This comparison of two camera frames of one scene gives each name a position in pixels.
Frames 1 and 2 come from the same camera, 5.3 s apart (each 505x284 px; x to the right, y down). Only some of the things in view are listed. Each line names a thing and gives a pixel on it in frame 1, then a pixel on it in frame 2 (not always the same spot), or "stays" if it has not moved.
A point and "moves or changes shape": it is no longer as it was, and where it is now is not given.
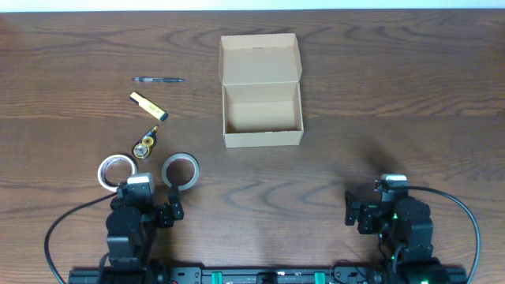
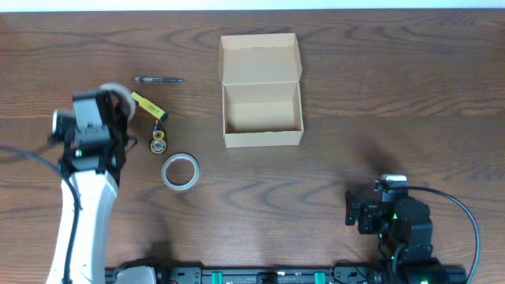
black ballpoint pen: [158, 80] stays
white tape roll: [108, 159] moves or changes shape
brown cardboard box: [260, 76] stays
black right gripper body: [371, 222] stays
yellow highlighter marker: [149, 106] stays
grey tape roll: [181, 170] moves or changes shape
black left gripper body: [165, 217] to [120, 119]
